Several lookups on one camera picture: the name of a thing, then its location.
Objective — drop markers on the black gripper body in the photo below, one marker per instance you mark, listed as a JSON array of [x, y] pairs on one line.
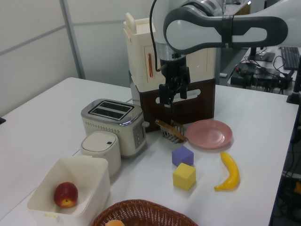
[[175, 70]]

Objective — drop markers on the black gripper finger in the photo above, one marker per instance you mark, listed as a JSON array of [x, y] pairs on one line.
[[184, 91], [165, 94]]

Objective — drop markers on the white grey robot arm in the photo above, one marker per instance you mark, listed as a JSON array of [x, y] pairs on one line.
[[195, 30]]

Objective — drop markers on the brown bread slice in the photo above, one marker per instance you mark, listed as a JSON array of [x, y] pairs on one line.
[[179, 136]]

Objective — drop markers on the golden bread roll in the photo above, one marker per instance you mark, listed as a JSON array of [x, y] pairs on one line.
[[114, 223]]

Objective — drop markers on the dark brown crate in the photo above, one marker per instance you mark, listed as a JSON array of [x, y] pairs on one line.
[[202, 106]]

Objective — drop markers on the cream toy cabinet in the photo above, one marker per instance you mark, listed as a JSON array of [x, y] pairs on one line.
[[138, 58]]

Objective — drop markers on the pink plate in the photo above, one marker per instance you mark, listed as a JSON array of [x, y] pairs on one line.
[[209, 134]]

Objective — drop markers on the purple cube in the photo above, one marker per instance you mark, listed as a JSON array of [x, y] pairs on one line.
[[182, 155]]

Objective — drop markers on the cream chrome toaster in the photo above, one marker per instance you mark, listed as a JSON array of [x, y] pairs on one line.
[[105, 127]]

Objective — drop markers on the yellow cube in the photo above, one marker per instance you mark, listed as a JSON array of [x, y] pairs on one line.
[[184, 176]]

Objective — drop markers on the black monitor stand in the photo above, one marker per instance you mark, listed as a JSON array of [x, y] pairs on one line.
[[262, 56]]

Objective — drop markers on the small white lidded bin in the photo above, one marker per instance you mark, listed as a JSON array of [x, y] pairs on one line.
[[101, 153]]

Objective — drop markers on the yellow banana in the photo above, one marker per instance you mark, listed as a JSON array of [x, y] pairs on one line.
[[232, 169]]

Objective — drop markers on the black pole clamp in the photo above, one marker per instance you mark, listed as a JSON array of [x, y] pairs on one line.
[[295, 94]]

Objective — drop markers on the black keyboard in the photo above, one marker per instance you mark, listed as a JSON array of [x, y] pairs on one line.
[[291, 57]]

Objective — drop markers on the white plastic box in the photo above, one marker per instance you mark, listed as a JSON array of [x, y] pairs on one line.
[[89, 179]]

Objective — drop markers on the brown wicker basket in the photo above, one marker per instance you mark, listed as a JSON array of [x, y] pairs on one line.
[[145, 212]]

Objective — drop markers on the red apple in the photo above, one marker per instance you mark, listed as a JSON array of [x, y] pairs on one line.
[[66, 194]]

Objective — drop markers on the grey partition post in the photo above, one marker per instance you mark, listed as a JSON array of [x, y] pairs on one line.
[[73, 40]]

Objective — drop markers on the black table edge mount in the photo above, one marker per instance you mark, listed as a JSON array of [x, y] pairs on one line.
[[2, 120]]

